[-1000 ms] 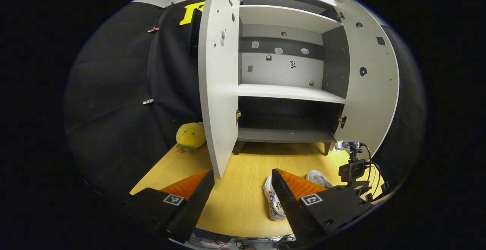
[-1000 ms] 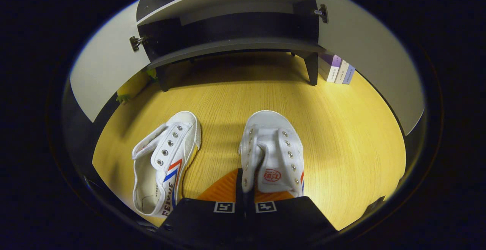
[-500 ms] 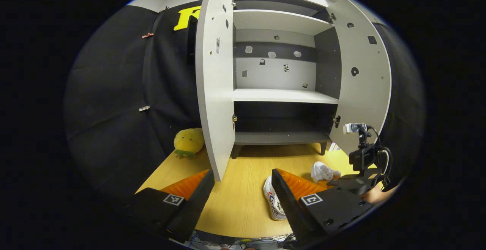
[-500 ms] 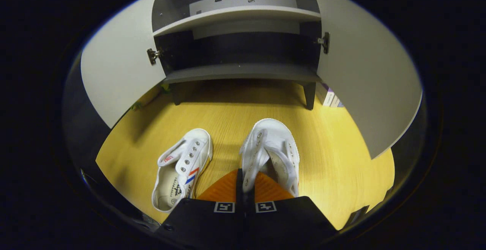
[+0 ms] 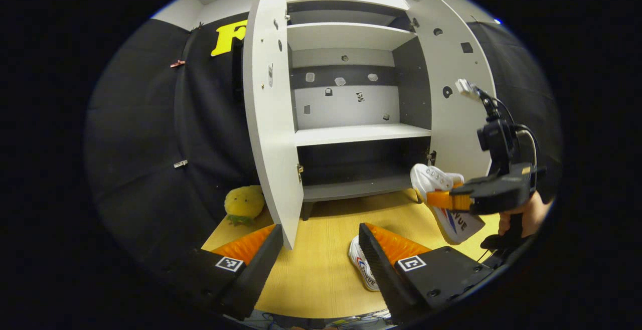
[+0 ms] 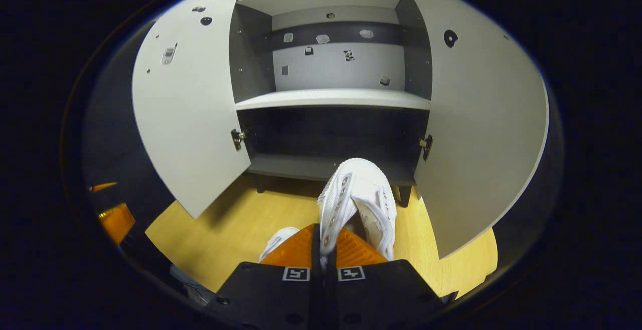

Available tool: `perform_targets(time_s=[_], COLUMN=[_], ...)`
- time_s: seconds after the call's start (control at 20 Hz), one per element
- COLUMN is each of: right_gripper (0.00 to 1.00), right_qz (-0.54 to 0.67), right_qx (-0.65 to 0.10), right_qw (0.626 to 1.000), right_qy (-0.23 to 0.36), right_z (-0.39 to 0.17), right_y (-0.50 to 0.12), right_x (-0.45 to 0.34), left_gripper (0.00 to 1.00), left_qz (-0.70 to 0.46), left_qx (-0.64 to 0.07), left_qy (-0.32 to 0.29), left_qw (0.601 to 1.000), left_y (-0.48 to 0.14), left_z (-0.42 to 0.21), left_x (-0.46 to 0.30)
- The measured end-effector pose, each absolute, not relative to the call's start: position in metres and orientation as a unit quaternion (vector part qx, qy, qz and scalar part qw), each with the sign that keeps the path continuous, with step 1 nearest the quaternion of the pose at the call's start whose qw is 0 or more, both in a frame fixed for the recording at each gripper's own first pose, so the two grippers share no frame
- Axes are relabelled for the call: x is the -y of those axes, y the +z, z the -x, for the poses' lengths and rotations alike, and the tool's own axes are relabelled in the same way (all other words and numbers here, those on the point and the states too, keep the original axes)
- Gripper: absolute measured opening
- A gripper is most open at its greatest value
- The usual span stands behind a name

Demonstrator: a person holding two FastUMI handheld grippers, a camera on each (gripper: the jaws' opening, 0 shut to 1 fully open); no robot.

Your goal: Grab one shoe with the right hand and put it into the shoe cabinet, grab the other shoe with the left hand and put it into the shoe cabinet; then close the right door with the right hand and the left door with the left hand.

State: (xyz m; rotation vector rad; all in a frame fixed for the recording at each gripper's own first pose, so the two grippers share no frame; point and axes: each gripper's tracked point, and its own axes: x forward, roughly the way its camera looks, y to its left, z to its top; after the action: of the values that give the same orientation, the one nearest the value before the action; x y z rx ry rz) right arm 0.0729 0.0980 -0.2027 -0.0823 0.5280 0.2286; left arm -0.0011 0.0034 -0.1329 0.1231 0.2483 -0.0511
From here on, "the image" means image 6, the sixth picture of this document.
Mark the grey shoe cabinet door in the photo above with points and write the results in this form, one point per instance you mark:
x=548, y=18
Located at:
x=481, y=134
x=190, y=109

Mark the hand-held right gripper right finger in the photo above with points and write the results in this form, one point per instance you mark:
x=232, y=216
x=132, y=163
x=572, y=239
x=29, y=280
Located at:
x=381, y=295

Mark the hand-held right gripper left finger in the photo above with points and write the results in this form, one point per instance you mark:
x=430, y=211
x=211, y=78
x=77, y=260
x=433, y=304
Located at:
x=271, y=295

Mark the grey shoe cabinet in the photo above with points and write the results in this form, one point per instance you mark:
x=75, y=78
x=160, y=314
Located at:
x=331, y=100

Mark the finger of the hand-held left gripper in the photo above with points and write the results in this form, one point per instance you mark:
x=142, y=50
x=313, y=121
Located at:
x=116, y=222
x=104, y=187

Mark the white canvas shoe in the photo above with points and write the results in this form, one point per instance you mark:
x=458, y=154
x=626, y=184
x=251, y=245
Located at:
x=278, y=242
x=363, y=189

